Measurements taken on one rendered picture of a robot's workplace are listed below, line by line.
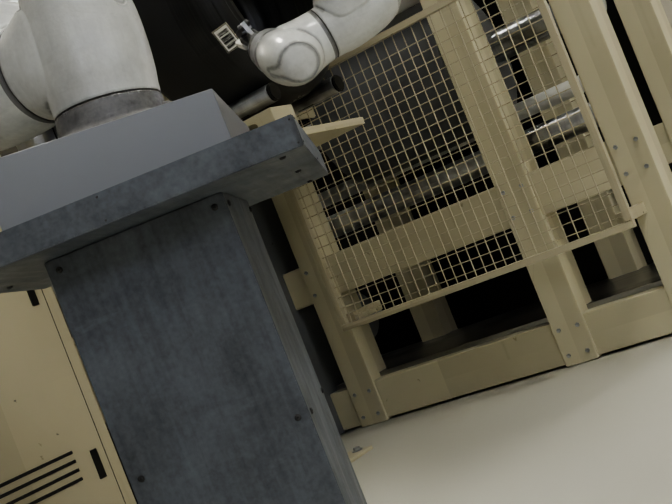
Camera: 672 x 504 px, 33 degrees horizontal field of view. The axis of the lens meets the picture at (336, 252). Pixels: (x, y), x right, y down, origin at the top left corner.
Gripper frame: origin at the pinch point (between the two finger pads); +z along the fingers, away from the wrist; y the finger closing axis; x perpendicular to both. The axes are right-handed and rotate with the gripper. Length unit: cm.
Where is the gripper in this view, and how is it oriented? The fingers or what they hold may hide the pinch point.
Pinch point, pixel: (245, 42)
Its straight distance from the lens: 243.6
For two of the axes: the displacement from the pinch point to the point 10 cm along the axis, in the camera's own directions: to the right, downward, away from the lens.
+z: -3.1, -2.5, 9.2
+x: 7.5, -6.6, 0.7
